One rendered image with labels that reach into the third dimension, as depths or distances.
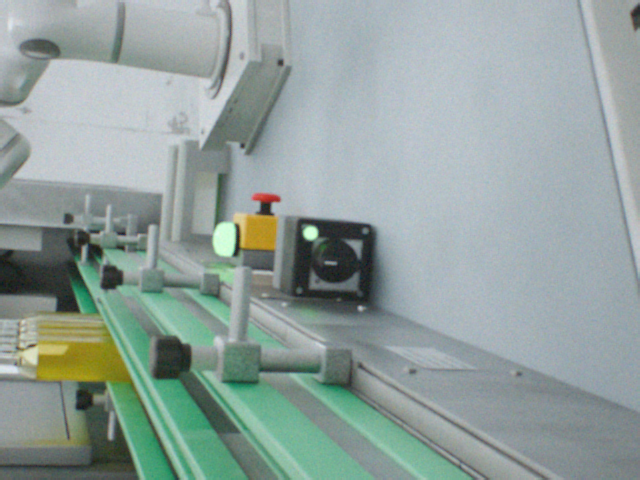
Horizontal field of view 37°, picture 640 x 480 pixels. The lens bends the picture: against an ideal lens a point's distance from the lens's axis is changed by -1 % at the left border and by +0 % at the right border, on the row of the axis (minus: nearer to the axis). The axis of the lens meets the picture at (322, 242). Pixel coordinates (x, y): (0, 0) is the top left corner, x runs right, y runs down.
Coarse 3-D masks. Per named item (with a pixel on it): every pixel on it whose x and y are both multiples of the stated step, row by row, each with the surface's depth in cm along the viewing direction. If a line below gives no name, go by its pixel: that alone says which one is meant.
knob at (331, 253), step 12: (324, 240) 95; (336, 240) 95; (324, 252) 93; (336, 252) 94; (348, 252) 94; (312, 264) 95; (324, 264) 92; (336, 264) 92; (348, 264) 93; (360, 264) 93; (324, 276) 94; (336, 276) 94; (348, 276) 94
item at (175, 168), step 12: (168, 144) 182; (180, 144) 169; (168, 156) 184; (180, 156) 168; (168, 168) 184; (180, 168) 168; (168, 180) 184; (180, 180) 169; (168, 192) 184; (180, 192) 169; (168, 204) 184; (180, 204) 169; (168, 216) 185; (180, 216) 170; (168, 228) 185; (168, 240) 185
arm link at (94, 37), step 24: (24, 0) 135; (48, 0) 136; (72, 0) 139; (24, 24) 135; (48, 24) 135; (72, 24) 136; (96, 24) 138; (120, 24) 139; (24, 48) 137; (48, 48) 137; (72, 48) 138; (96, 48) 139; (120, 48) 140
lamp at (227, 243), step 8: (224, 224) 124; (232, 224) 125; (216, 232) 124; (224, 232) 123; (232, 232) 123; (240, 232) 124; (216, 240) 124; (224, 240) 123; (232, 240) 123; (240, 240) 123; (216, 248) 124; (224, 248) 123; (232, 248) 124; (232, 256) 125
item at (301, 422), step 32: (128, 256) 153; (160, 320) 89; (192, 320) 86; (224, 320) 89; (224, 384) 60; (256, 384) 61; (288, 384) 63; (320, 384) 63; (256, 416) 52; (288, 416) 53; (320, 416) 55; (352, 416) 54; (288, 448) 46; (320, 448) 47; (352, 448) 49; (384, 448) 48; (416, 448) 49
